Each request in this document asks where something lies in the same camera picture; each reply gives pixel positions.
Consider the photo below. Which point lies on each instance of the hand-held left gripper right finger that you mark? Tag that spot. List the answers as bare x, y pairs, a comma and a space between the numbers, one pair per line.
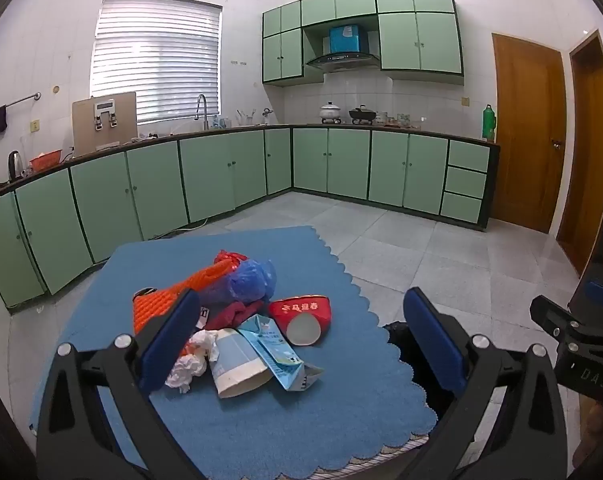
431, 340

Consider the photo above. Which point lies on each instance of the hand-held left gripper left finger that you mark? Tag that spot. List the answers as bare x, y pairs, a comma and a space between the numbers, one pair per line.
171, 340

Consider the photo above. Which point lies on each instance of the black waste bin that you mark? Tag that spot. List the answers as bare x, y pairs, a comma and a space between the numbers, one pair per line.
405, 352

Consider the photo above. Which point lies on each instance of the white tissue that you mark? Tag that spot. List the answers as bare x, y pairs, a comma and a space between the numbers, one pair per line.
186, 367

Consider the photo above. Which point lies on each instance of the orange foam fruit net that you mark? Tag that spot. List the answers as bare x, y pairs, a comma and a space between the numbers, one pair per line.
181, 290

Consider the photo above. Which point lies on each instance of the dark red cloth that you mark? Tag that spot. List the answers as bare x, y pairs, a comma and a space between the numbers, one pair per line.
231, 312

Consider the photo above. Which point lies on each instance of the grey-blue paper cup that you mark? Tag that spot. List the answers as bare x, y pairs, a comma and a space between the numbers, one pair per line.
236, 365

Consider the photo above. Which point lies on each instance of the blue plastic bag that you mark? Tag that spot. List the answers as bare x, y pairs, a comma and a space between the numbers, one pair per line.
251, 280

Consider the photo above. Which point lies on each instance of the light blue drink carton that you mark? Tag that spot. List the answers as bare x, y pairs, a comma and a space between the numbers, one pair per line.
274, 350

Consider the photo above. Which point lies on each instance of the red paper bowl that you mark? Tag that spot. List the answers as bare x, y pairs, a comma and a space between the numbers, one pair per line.
306, 307

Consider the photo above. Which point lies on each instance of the person's right hand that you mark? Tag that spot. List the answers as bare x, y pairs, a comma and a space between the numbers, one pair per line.
591, 430

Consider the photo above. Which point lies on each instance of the striped tablecloth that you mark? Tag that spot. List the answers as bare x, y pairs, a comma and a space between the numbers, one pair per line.
381, 455

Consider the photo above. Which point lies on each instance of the blue scalloped table mat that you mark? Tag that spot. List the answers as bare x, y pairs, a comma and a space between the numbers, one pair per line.
281, 425

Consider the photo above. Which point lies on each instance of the green lower kitchen cabinets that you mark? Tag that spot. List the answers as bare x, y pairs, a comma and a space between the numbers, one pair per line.
156, 185

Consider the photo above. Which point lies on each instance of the wooden door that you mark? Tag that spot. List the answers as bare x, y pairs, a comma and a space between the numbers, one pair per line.
526, 135

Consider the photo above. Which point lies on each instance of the green bottle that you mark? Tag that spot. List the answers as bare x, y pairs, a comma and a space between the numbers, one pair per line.
489, 122

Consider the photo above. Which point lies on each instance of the red plastic basket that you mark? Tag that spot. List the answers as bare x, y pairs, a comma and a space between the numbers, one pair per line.
45, 160

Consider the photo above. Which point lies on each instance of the cardboard box with purifier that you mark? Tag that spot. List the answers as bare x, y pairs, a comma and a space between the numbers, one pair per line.
103, 130

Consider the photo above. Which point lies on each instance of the group of small jars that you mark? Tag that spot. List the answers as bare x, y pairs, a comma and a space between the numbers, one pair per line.
394, 120

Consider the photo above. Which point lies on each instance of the utensil holder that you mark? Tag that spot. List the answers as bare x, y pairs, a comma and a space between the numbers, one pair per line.
245, 119

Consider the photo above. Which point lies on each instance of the steel electric kettle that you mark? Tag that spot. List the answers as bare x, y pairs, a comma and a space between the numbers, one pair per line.
14, 165

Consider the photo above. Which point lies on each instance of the black wok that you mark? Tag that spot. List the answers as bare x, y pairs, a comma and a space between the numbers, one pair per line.
362, 115

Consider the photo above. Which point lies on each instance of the steel kitchen faucet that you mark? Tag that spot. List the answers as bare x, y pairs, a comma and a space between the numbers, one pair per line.
201, 105

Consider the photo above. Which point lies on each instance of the white cooking pot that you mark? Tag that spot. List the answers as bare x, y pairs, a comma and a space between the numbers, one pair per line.
330, 112

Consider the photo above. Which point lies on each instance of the white window blind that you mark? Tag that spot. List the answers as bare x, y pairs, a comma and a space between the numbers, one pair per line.
156, 60

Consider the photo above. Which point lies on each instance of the range hood with blue film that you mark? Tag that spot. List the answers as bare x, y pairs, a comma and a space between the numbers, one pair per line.
344, 60

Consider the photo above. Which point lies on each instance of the metal towel rail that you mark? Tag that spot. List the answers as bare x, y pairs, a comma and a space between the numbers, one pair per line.
21, 101

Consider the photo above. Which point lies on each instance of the green upper wall cabinets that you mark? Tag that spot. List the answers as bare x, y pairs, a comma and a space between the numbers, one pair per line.
421, 40

